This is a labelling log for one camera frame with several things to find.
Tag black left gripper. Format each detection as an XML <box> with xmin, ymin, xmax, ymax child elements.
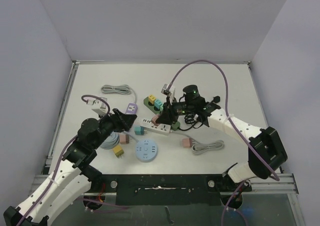
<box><xmin>92</xmin><ymin>108</ymin><xmax>137</xmax><ymax>149</ymax></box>

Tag pink charger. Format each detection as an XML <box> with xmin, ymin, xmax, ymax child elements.
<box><xmin>182</xmin><ymin>138</ymin><xmax>194</xmax><ymax>148</ymax></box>
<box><xmin>119</xmin><ymin>134</ymin><xmax>130</xmax><ymax>145</ymax></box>
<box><xmin>151</xmin><ymin>114</ymin><xmax>159</xmax><ymax>126</ymax></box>

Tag teal charger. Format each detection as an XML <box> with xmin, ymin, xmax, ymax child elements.
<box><xmin>134</xmin><ymin>126</ymin><xmax>145</xmax><ymax>135</ymax></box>
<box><xmin>154</xmin><ymin>99</ymin><xmax>163</xmax><ymax>110</ymax></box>

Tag yellow USB charger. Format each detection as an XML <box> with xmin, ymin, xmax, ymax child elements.
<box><xmin>148</xmin><ymin>94</ymin><xmax>157</xmax><ymax>105</ymax></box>

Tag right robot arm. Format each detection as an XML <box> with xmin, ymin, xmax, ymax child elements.
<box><xmin>156</xmin><ymin>84</ymin><xmax>288</xmax><ymax>191</ymax></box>

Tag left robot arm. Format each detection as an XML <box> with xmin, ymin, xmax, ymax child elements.
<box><xmin>3</xmin><ymin>108</ymin><xmax>137</xmax><ymax>226</ymax></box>

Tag green power strip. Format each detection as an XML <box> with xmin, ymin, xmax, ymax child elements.
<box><xmin>143</xmin><ymin>97</ymin><xmax>181</xmax><ymax>131</ymax></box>

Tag white USB power strip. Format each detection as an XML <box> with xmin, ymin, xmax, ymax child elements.
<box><xmin>134</xmin><ymin>118</ymin><xmax>171</xmax><ymax>135</ymax></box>

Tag purple power strip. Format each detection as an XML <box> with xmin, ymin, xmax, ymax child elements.
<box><xmin>125</xmin><ymin>103</ymin><xmax>138</xmax><ymax>115</ymax></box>

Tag pink charger by coil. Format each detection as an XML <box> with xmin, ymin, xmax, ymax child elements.
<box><xmin>119</xmin><ymin>134</ymin><xmax>130</xmax><ymax>145</ymax></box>

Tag round blue power socket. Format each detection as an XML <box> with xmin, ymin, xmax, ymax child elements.
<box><xmin>135</xmin><ymin>139</ymin><xmax>158</xmax><ymax>163</ymax></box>

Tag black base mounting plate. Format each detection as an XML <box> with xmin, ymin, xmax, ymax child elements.
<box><xmin>88</xmin><ymin>174</ymin><xmax>252</xmax><ymax>206</ymax></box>

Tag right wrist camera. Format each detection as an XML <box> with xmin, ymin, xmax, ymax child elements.
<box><xmin>161</xmin><ymin>84</ymin><xmax>176</xmax><ymax>105</ymax></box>

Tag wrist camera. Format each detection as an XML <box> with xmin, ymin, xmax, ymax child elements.
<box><xmin>161</xmin><ymin>84</ymin><xmax>176</xmax><ymax>105</ymax></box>
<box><xmin>90</xmin><ymin>99</ymin><xmax>108</xmax><ymax>116</ymax></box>

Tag light blue coiled cable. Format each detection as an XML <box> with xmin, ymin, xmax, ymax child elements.
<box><xmin>99</xmin><ymin>133</ymin><xmax>120</xmax><ymax>150</ymax></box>

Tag black coiled power cable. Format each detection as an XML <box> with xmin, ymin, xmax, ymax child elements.
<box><xmin>178</xmin><ymin>95</ymin><xmax>222</xmax><ymax>132</ymax></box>

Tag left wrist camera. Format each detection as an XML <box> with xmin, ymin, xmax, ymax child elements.
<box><xmin>90</xmin><ymin>99</ymin><xmax>108</xmax><ymax>116</ymax></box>

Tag grey coiled cable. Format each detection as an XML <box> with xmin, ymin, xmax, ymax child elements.
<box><xmin>100</xmin><ymin>84</ymin><xmax>139</xmax><ymax>104</ymax></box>

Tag grey white strip cable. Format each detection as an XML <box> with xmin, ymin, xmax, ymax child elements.
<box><xmin>170</xmin><ymin>129</ymin><xmax>225</xmax><ymax>156</ymax></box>

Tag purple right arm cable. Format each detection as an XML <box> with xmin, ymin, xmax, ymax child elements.
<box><xmin>167</xmin><ymin>59</ymin><xmax>280</xmax><ymax>226</ymax></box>

